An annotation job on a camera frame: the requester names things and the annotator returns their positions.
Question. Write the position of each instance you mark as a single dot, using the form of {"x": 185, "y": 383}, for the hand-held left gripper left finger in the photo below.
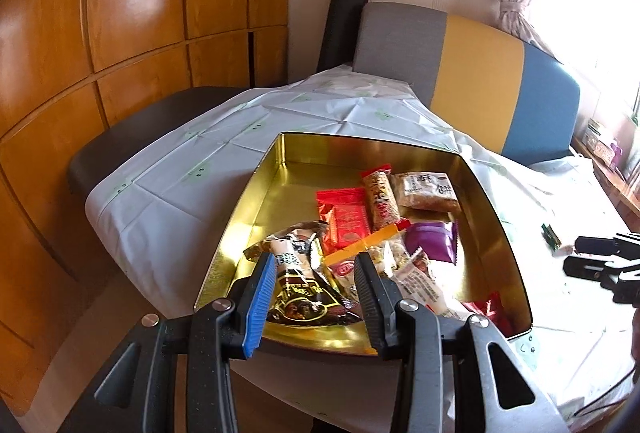
{"x": 260, "y": 303}

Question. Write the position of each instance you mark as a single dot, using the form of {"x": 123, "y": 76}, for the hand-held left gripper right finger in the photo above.
{"x": 372, "y": 308}

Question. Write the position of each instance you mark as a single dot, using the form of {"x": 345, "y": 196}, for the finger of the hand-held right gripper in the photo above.
{"x": 600, "y": 244}
{"x": 590, "y": 268}

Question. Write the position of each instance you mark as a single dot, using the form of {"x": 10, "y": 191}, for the dark brown gold snack packet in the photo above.
{"x": 305, "y": 298}

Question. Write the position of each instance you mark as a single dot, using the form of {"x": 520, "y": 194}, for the white snack packet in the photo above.
{"x": 422, "y": 285}

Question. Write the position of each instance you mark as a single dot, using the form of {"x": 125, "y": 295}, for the orange pumpkin seed packet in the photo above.
{"x": 350, "y": 255}

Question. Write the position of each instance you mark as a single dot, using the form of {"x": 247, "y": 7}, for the large red snack packet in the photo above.
{"x": 347, "y": 223}

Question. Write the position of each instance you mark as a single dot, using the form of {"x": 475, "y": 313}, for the small dark red snack packet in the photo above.
{"x": 492, "y": 310}

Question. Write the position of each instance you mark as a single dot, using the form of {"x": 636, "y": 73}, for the clear red-ended nut bar packet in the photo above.
{"x": 382, "y": 200}

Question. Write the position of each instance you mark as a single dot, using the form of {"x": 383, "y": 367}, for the maroon and gold tin box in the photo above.
{"x": 280, "y": 193}

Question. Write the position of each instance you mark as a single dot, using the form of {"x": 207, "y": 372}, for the wooden window ledge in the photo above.
{"x": 610, "y": 158}

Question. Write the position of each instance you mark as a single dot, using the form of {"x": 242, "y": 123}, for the purple snack packet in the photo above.
{"x": 432, "y": 240}

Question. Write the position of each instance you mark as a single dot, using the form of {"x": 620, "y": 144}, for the clear brown crumb packet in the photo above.
{"x": 425, "y": 193}

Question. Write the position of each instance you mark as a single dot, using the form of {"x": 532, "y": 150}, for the white green-print tablecloth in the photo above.
{"x": 200, "y": 148}

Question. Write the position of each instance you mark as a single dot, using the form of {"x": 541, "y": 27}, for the grey yellow blue chair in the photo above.
{"x": 475, "y": 63}

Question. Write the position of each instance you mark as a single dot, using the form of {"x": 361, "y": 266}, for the black rolled mat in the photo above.
{"x": 342, "y": 23}

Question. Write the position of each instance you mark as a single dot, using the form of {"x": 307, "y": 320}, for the wooden panel cabinet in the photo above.
{"x": 100, "y": 13}

